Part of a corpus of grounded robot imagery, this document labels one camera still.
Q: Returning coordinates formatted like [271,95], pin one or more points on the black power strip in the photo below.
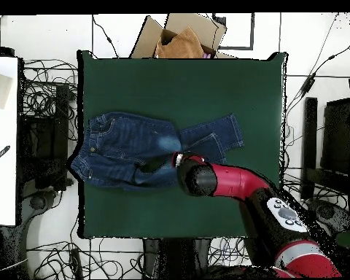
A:
[75,262]

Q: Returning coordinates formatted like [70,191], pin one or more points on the dark green table cloth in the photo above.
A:
[178,87]

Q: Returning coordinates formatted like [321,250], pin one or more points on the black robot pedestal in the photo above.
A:
[175,256]

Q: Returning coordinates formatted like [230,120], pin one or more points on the black metal stand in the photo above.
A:
[61,116]

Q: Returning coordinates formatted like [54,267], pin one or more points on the white side table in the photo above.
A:
[3,175]

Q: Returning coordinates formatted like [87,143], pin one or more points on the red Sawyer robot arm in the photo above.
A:
[239,180]

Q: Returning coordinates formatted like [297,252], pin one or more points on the grey chair base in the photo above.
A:
[335,215]
[38,202]

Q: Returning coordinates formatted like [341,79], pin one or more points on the blue denim jeans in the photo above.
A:
[128,140]

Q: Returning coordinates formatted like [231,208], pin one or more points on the brown cardboard box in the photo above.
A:
[189,22]

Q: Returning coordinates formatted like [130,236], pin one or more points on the small purple item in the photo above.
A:
[206,55]

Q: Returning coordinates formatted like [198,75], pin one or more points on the black box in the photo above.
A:
[0,52]

